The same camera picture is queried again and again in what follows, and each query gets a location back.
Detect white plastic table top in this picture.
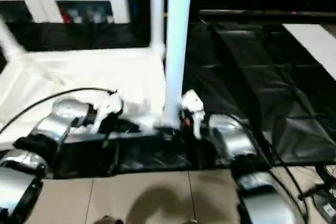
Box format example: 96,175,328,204
0,47,182,143

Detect white plastic table leg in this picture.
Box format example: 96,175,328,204
149,0,167,51
0,16,27,59
164,0,194,127

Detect black plastic mat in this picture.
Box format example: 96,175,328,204
0,20,336,179

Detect dark left robot foot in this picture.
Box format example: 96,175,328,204
97,216,124,224

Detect red item behind glass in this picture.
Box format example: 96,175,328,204
60,8,71,23

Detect white flat board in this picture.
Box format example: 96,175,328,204
282,23,336,82

